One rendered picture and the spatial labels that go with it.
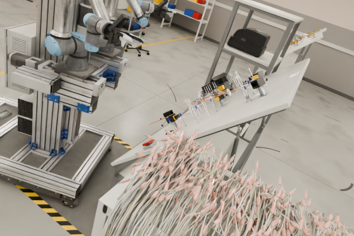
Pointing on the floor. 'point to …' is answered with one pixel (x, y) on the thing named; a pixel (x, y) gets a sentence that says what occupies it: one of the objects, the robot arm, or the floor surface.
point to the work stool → (139, 46)
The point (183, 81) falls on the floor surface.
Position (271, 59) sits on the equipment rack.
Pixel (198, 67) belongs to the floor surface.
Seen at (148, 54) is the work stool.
